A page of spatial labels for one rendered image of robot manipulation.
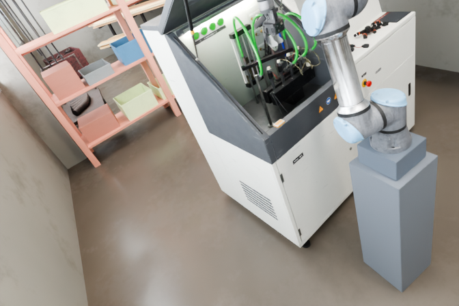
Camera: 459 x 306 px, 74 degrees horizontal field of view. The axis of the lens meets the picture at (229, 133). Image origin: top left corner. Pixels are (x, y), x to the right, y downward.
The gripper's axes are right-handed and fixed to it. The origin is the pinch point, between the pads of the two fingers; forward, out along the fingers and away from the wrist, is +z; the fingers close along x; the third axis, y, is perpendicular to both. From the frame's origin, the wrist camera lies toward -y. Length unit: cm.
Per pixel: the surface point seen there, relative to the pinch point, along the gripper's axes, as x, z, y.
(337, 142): 13, 66, 18
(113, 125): -60, 91, -252
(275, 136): -28.7, 30.7, 18.1
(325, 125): 6, 48, 18
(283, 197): -36, 68, 18
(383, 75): 65, 49, 18
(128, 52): -2, 23, -247
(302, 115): -8.4, 31.2, 18.1
